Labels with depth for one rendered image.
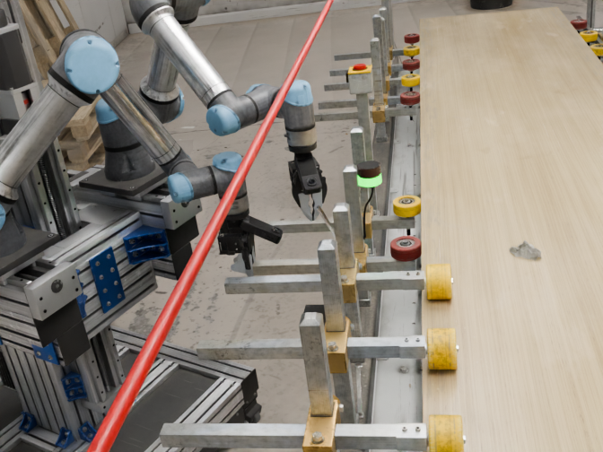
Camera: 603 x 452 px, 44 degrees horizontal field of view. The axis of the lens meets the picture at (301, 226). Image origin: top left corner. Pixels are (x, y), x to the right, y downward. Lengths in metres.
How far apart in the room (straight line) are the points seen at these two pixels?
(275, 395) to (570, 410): 1.66
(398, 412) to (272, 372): 1.26
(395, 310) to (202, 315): 1.46
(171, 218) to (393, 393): 0.80
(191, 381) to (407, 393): 1.05
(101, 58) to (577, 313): 1.16
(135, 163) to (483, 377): 1.21
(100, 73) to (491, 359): 1.02
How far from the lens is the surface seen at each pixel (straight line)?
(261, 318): 3.37
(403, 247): 1.93
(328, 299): 1.48
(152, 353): 0.36
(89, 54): 1.71
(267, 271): 2.02
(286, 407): 2.87
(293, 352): 1.52
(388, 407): 1.87
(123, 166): 2.25
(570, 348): 1.60
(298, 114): 1.82
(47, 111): 1.75
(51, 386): 2.52
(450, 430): 1.28
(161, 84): 2.23
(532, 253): 1.89
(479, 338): 1.61
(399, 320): 2.16
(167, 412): 2.64
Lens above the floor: 1.84
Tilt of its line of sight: 27 degrees down
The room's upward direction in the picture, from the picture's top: 8 degrees counter-clockwise
